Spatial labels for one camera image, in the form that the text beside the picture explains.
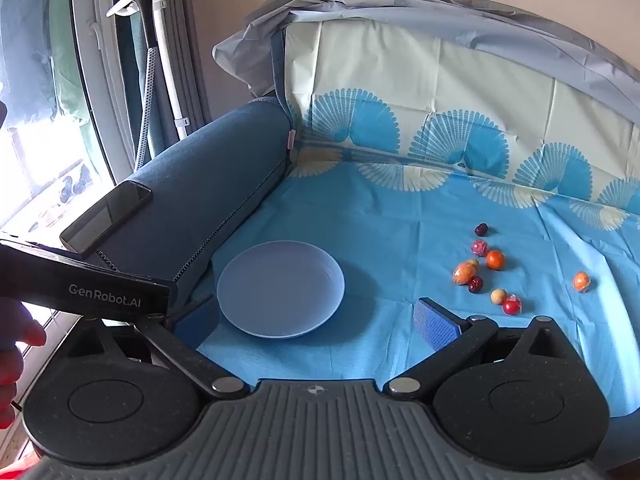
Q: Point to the dark purple plum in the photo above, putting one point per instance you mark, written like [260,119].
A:
[481,230]

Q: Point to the green hanging cloth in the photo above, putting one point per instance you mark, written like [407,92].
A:
[67,60]

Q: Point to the teal curtain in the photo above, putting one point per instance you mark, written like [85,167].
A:
[131,85]

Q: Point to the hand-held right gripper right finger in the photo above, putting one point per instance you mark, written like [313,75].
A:
[437,325]

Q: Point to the black garment steamer head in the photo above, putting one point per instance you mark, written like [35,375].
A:
[142,5]

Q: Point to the plastic-wrapped tangerine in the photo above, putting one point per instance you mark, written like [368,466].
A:
[463,274]

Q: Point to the white window frame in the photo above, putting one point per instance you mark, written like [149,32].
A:
[97,60]

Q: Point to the pink sofa tag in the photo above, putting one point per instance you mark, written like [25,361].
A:
[291,140]

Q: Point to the grey curtain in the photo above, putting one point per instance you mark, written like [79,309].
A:
[192,60]

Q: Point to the grey cover sheet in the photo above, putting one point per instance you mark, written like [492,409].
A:
[450,10]

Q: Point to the dark red fruit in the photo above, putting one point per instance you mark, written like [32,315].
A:
[475,285]

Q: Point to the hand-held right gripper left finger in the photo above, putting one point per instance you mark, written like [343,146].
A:
[192,317]

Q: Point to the small tan fruit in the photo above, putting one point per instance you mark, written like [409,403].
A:
[498,296]

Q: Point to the black smartphone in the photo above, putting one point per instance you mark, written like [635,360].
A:
[107,217]

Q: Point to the pink wrapped fruit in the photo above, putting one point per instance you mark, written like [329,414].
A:
[479,247]

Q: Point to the person's left hand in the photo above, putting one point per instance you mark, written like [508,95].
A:
[12,360]

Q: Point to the orange tangerine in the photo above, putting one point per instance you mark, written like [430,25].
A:
[495,260]
[581,281]

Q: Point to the light blue plate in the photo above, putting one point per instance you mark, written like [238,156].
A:
[280,290]

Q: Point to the blue fan-patterned cloth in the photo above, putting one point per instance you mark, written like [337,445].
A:
[400,220]

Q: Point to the white steamer pole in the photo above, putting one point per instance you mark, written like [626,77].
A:
[167,60]

